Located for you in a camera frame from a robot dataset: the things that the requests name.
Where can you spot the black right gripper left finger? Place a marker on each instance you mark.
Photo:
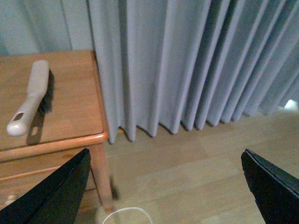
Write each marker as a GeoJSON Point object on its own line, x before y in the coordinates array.
{"type": "Point", "coordinates": [56, 199]}

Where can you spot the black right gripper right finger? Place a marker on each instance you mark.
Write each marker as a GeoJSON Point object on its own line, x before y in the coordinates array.
{"type": "Point", "coordinates": [276, 192]}

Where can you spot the wooden nightstand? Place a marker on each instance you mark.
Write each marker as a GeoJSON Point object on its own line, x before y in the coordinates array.
{"type": "Point", "coordinates": [77, 121]}

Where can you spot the light blue curtain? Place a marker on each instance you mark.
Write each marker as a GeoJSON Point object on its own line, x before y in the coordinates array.
{"type": "Point", "coordinates": [169, 62]}

